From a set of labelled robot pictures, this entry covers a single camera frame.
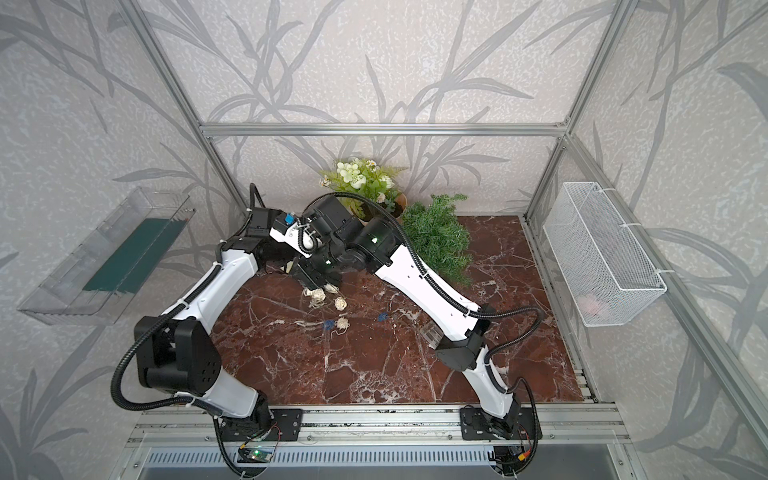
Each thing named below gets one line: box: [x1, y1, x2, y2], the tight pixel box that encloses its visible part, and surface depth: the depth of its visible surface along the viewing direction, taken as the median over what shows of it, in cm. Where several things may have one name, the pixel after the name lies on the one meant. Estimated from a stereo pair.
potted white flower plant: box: [319, 158, 408, 221], surface depth 93 cm
